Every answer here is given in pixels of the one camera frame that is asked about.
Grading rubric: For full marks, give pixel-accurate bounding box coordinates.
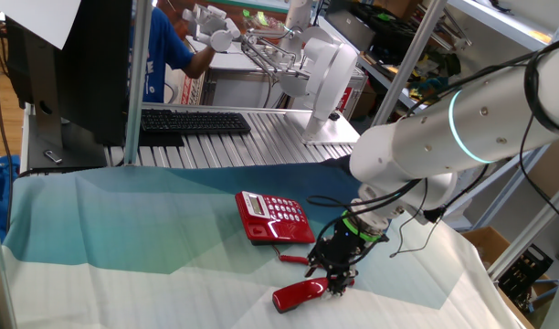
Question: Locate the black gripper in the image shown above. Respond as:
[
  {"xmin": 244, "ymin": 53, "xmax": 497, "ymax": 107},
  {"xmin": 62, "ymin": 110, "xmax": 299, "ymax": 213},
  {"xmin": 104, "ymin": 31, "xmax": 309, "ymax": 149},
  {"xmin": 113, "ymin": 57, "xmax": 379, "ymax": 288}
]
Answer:
[{"xmin": 305, "ymin": 222, "xmax": 376, "ymax": 296}]

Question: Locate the red telephone handset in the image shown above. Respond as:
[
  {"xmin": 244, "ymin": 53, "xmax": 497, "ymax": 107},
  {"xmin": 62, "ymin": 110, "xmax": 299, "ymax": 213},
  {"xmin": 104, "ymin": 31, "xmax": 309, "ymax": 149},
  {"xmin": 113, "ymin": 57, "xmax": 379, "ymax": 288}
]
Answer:
[{"xmin": 272, "ymin": 276, "xmax": 356, "ymax": 314}]

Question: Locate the red phone cord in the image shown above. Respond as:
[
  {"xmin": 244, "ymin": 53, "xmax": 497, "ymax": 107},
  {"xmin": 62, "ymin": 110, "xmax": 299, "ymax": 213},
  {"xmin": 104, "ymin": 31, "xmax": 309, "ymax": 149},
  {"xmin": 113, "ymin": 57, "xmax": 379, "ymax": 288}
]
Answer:
[{"xmin": 272, "ymin": 244, "xmax": 318, "ymax": 279}]

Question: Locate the red telephone base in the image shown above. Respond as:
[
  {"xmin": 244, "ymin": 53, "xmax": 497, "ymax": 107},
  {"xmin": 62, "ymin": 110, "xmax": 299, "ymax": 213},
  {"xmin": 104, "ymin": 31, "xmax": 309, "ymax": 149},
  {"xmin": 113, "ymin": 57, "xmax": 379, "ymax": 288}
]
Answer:
[{"xmin": 235, "ymin": 190, "xmax": 316, "ymax": 246}]

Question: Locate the brown cardboard box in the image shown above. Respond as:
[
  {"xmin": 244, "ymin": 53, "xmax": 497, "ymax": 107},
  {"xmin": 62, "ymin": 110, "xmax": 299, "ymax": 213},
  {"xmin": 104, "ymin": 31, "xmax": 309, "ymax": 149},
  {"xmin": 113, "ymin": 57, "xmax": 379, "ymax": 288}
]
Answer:
[{"xmin": 461, "ymin": 226, "xmax": 559, "ymax": 329}]

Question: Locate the black plastic crate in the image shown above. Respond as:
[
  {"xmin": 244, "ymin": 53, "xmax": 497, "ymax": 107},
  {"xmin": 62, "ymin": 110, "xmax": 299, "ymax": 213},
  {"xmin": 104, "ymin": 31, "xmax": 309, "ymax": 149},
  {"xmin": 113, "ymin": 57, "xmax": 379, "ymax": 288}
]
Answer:
[{"xmin": 497, "ymin": 244, "xmax": 554, "ymax": 312}]

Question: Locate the black computer keyboard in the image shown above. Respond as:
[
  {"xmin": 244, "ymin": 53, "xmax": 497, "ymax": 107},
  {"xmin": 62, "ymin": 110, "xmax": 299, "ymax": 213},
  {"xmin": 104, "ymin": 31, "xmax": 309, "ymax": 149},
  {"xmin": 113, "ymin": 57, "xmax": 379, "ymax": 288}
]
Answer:
[{"xmin": 140, "ymin": 108, "xmax": 252, "ymax": 135}]

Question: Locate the white haptic control device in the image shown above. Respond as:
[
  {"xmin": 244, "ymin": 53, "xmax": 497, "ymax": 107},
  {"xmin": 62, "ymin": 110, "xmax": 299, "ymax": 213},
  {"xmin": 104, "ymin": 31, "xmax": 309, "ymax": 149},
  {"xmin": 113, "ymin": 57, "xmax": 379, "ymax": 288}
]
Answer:
[{"xmin": 182, "ymin": 3, "xmax": 361, "ymax": 143}]

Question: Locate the white background desk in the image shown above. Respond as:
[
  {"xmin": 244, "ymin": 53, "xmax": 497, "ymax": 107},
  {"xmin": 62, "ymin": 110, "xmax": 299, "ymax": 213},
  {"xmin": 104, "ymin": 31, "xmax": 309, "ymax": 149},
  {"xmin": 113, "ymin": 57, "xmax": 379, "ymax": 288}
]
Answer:
[{"xmin": 185, "ymin": 34, "xmax": 290, "ymax": 109}]

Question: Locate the blue green white tablecloth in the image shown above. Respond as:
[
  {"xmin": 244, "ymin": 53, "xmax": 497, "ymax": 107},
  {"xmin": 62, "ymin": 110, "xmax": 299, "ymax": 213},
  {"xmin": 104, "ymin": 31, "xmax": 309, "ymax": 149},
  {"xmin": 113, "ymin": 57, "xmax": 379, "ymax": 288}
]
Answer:
[{"xmin": 0, "ymin": 163, "xmax": 530, "ymax": 329}]

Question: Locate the white box red print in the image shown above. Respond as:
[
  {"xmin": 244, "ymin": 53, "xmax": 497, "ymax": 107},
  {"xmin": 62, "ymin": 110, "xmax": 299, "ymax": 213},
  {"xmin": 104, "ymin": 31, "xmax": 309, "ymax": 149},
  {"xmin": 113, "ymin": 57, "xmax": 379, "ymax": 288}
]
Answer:
[{"xmin": 164, "ymin": 68, "xmax": 206, "ymax": 106}]

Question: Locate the person in blue shirt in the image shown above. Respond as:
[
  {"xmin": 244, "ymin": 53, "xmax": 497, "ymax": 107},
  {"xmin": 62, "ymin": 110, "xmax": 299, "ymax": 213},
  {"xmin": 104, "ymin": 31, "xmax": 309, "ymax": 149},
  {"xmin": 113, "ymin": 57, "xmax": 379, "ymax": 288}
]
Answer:
[{"xmin": 132, "ymin": 6, "xmax": 216, "ymax": 104}]

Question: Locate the grey black monitor stand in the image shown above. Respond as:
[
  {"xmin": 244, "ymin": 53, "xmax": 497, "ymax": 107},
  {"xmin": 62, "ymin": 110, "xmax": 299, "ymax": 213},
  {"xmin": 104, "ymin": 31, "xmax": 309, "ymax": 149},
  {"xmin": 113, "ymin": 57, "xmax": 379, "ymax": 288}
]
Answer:
[{"xmin": 26, "ymin": 34, "xmax": 108, "ymax": 171}]

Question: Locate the grey metal shelf rack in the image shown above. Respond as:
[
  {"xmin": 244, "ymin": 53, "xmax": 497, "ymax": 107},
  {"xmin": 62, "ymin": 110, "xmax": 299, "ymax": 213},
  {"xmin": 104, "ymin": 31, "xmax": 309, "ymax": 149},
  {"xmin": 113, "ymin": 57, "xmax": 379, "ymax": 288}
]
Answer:
[{"xmin": 437, "ymin": 0, "xmax": 559, "ymax": 232}]

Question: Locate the black computer monitor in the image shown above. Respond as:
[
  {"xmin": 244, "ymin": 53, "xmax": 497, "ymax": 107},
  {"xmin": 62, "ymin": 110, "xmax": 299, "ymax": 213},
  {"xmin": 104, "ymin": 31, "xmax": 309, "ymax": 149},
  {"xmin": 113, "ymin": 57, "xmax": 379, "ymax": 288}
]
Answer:
[{"xmin": 5, "ymin": 0, "xmax": 134, "ymax": 147}]

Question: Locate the white paper sheet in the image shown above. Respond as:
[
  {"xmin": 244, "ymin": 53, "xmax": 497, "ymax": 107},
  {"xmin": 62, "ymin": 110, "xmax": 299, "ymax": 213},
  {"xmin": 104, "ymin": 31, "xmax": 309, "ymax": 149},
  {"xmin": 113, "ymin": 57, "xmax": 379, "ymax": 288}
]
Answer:
[{"xmin": 0, "ymin": 0, "xmax": 82, "ymax": 50}]

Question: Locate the green wrist flange ring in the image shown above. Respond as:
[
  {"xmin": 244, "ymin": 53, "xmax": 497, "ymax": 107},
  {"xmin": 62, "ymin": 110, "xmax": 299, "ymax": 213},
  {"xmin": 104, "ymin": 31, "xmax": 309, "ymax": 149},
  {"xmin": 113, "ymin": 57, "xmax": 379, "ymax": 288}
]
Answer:
[{"xmin": 341, "ymin": 209, "xmax": 384, "ymax": 243}]

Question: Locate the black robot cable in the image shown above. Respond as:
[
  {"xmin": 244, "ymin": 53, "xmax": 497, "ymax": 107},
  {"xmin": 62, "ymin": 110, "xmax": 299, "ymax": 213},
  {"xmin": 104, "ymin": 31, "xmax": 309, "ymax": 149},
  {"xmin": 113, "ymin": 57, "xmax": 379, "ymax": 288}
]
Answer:
[{"xmin": 306, "ymin": 36, "xmax": 559, "ymax": 260}]

